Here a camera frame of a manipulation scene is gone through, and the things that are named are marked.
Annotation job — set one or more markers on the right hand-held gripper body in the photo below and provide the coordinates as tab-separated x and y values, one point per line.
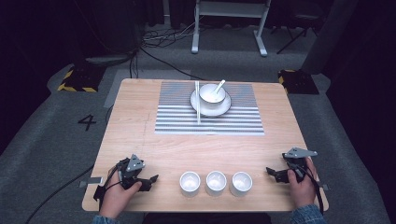
299	153

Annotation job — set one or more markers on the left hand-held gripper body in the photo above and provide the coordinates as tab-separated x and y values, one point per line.
133	163

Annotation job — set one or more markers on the person's right hand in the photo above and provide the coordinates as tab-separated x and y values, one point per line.
303	191

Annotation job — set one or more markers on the person's left hand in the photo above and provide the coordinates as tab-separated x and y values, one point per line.
116	199

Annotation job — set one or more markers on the white cup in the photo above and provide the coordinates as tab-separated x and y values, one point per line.
190	183
241	183
216	183

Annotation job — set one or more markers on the grey tape tab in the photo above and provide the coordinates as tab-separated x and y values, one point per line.
91	181
323	187

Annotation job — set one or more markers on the grey striped placemat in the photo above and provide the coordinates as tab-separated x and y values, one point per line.
174	121

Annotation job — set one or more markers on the black yellow striped base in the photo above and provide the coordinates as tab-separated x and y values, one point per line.
299	82
81	79

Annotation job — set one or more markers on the white plate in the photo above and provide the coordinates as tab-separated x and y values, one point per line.
225	105

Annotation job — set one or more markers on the white chopstick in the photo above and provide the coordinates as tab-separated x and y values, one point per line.
199	102
196	102

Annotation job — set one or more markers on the white bowl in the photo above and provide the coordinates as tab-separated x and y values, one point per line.
211	99

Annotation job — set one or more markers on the white spoon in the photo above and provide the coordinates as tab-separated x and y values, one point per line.
219	86

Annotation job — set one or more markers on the black tripod stand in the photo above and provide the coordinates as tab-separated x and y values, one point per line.
294	35

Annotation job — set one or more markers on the white desk frame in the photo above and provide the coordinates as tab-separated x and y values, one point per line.
230	9

